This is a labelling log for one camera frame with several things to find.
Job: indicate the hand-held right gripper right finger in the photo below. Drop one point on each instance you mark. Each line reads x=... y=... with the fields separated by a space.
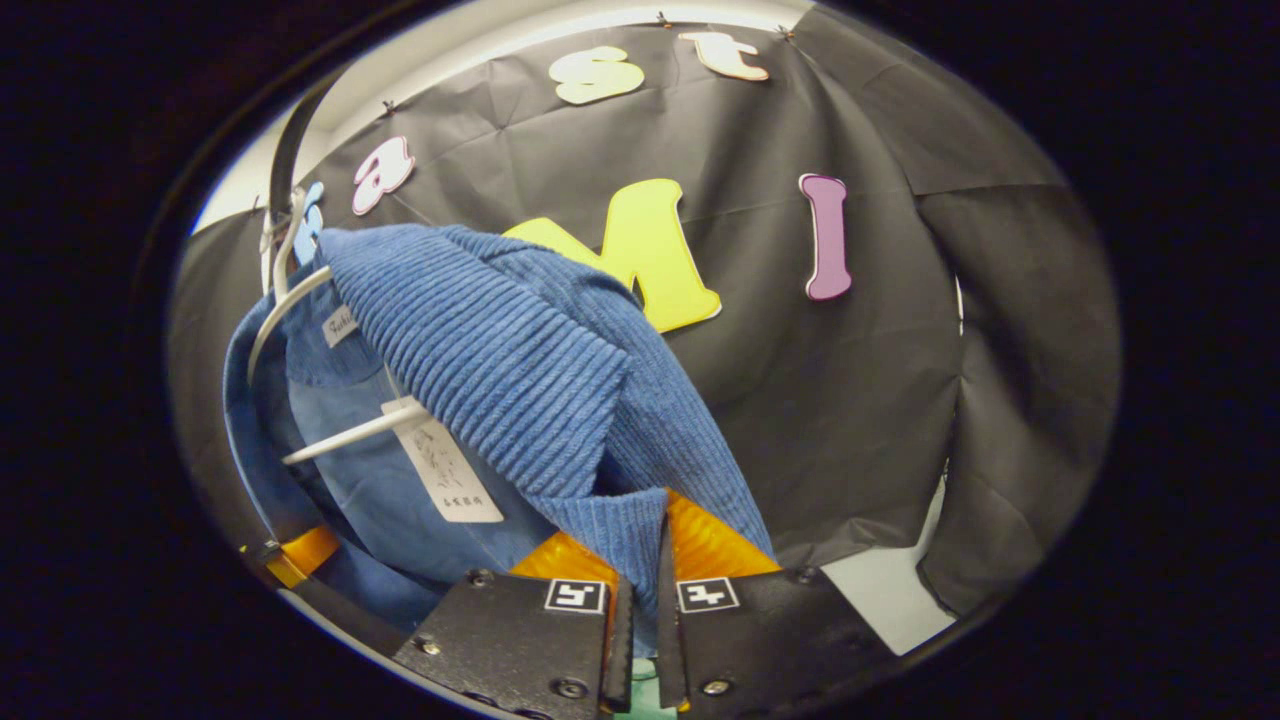
x=760 y=640

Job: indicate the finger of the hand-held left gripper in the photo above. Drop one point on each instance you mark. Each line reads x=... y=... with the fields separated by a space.
x=305 y=553

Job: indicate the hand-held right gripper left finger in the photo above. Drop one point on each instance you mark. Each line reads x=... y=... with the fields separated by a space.
x=520 y=640

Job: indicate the green laundry hamper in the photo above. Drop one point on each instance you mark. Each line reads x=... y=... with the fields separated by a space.
x=643 y=690

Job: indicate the white plastic hanger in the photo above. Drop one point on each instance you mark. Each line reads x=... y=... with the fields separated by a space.
x=275 y=310

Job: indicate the black clothes rack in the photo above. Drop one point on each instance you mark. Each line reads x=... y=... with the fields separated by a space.
x=285 y=150

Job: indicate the black backdrop cloth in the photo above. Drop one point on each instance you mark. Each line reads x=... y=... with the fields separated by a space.
x=850 y=380

